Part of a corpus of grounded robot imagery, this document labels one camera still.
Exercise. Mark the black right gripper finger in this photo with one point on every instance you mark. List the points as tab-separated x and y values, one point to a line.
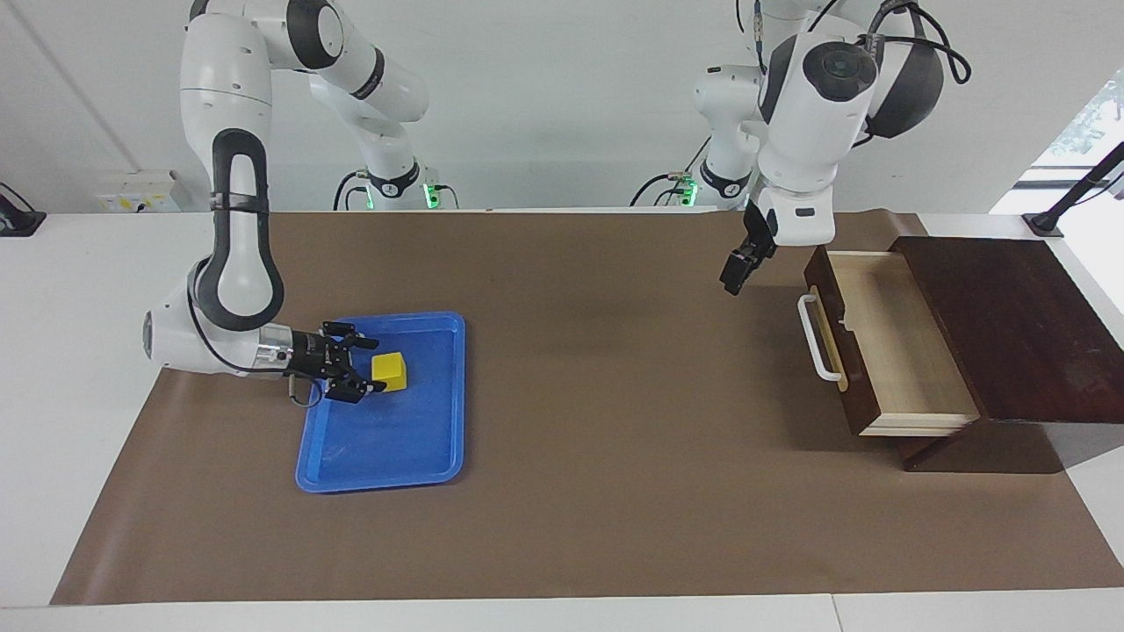
351	338
356	391

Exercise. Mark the blue plastic tray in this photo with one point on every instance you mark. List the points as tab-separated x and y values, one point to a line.
386	448

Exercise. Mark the yellow cube block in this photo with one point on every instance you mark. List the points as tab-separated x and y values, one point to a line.
391	373

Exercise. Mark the black bracket on table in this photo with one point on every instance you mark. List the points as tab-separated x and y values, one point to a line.
18	219

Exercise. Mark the dark wooden cabinet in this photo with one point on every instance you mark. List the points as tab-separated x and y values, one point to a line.
1010	333

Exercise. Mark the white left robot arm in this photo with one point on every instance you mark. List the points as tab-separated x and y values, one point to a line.
808	114

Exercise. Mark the brown table mat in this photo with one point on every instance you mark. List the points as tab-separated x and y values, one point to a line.
615	491

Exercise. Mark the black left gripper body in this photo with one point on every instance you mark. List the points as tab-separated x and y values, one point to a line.
760	233

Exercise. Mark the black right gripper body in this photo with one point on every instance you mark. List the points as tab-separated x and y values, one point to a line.
316	358

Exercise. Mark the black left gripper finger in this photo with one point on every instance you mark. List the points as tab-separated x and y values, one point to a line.
755	254
732	274

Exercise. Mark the black stand with pole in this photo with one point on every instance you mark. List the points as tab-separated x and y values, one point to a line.
1076	193

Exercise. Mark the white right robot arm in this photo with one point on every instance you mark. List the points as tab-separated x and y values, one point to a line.
228	88

